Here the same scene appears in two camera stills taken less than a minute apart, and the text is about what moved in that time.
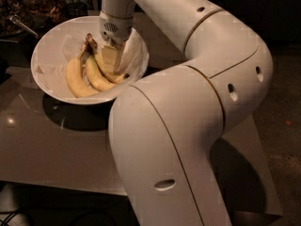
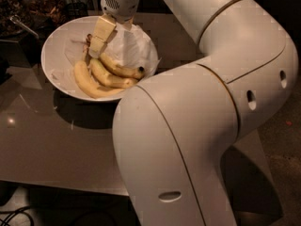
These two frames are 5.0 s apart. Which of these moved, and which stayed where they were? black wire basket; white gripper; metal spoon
Moved: white gripper
Stayed: black wire basket; metal spoon
